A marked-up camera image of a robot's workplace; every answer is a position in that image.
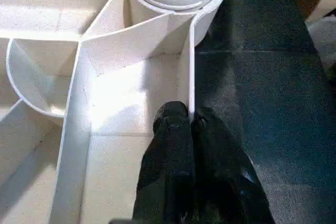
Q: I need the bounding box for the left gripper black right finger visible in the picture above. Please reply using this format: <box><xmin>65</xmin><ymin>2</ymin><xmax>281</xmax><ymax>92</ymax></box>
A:
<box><xmin>191</xmin><ymin>106</ymin><xmax>275</xmax><ymax>224</ymax></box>

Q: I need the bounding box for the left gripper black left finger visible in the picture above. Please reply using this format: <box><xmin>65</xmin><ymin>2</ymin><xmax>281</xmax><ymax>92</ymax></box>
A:
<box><xmin>132</xmin><ymin>100</ymin><xmax>196</xmax><ymax>224</ymax></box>

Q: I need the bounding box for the white plastic table top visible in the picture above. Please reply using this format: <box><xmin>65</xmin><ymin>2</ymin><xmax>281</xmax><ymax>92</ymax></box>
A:
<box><xmin>0</xmin><ymin>0</ymin><xmax>227</xmax><ymax>224</ymax></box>

